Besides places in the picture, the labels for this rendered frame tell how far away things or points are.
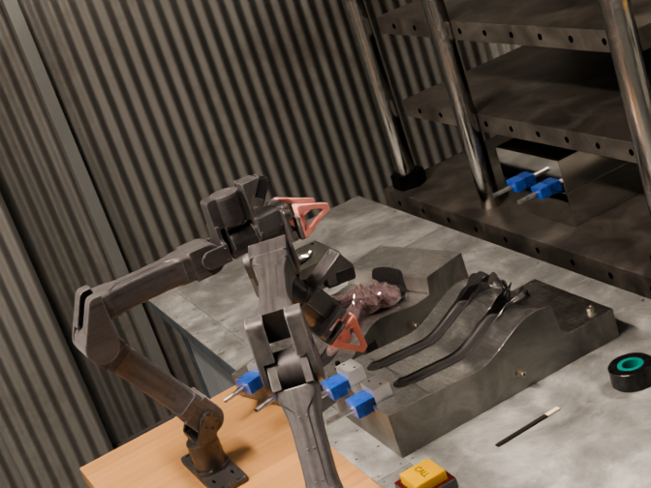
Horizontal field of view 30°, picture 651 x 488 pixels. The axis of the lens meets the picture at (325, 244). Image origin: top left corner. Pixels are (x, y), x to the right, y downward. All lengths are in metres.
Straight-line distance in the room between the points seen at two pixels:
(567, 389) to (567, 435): 0.15
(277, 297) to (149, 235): 2.25
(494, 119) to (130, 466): 1.26
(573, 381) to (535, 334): 0.11
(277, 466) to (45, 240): 1.87
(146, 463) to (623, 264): 1.10
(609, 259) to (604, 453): 0.78
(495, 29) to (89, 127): 1.58
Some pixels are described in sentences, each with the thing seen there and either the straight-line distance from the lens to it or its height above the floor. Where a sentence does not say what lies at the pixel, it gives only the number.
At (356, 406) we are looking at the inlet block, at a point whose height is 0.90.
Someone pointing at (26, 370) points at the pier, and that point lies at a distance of 3.98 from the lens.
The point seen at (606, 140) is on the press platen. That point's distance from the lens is 2.73.
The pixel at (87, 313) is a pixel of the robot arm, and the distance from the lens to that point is 2.18.
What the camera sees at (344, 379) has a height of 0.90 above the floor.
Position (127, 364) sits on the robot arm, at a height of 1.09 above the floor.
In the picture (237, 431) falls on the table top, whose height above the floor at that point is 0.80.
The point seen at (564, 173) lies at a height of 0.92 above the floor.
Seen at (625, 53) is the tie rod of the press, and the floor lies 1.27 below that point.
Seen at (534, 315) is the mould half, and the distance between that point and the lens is 2.27.
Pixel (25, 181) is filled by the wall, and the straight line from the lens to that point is 3.98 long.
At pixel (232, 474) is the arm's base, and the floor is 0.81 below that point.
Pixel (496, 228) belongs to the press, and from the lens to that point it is 3.10.
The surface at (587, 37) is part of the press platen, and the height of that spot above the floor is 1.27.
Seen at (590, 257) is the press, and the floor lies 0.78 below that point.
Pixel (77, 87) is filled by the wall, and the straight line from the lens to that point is 3.99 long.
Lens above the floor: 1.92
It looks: 20 degrees down
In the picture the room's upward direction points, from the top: 19 degrees counter-clockwise
